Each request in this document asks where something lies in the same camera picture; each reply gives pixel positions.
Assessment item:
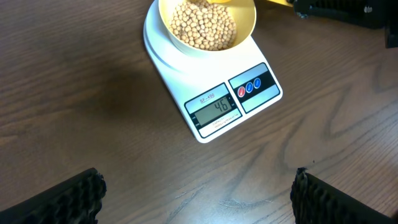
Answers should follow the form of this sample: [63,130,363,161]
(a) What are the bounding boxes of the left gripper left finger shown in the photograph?
[1,168,107,224]

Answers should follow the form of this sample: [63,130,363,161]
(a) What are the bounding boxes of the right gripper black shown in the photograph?
[292,0,397,49]

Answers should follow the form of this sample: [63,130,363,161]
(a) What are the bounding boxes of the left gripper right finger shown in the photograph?
[290,167,397,224]

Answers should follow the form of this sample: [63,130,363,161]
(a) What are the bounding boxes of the yellow measuring scoop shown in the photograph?
[206,0,293,7]

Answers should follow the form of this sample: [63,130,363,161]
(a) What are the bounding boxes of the white digital kitchen scale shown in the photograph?
[144,1,283,143]

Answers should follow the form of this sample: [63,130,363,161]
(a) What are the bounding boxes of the soybeans in bowl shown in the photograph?
[169,0,237,51]

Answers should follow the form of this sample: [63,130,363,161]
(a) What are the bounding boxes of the yellow bowl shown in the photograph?
[158,0,257,57]

